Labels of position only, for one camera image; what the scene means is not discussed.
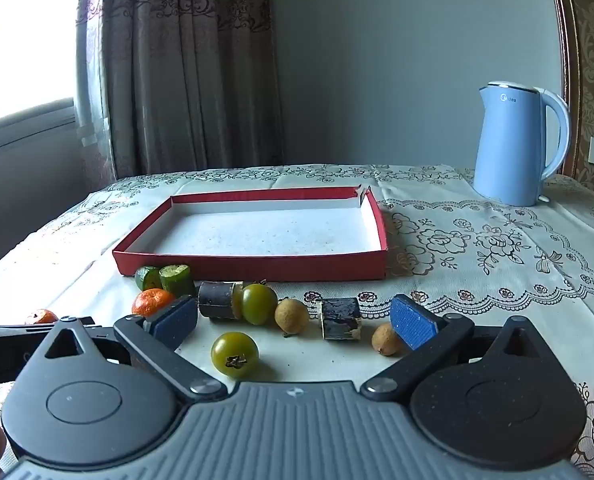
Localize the light blue electric kettle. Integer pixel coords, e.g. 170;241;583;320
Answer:
472;80;573;207

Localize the red cardboard box tray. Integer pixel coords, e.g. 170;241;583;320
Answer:
112;186;389;281

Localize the brown patterned curtain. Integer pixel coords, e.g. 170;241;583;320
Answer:
75;0;284;192

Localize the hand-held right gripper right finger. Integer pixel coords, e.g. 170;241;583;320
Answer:
359;294;535;404

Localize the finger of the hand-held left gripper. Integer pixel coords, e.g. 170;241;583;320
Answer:
0;325;128;385

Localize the green tomato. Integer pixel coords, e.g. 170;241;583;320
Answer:
240;283;279;326
211;331;260;380

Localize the brown longan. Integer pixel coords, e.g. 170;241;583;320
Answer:
371;323;406;357
274;298;310;335

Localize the green cucumber piece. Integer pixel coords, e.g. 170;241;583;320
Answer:
135;266;164;291
159;264;197;297

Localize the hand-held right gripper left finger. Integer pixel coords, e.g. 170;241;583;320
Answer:
43;296;229;404

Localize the window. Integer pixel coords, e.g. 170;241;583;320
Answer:
0;0;80;157

